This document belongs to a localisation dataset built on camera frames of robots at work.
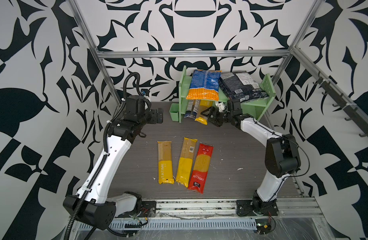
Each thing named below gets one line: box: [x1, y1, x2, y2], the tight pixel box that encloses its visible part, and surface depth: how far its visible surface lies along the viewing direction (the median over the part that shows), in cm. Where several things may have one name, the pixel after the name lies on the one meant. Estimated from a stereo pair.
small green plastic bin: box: [169, 103, 179, 122], surface depth 107 cm
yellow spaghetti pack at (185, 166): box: [176, 137, 198, 188], surface depth 89 cm
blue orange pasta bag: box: [186, 69, 222, 101], surface depth 86 cm
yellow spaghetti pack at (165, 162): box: [157, 141, 175, 184], surface depth 89 cm
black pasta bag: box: [219, 70, 269, 103], surface depth 85 cm
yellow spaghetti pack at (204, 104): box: [194, 99, 213, 125], surface depth 95 cm
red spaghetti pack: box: [188, 142, 214, 194], surface depth 87 cm
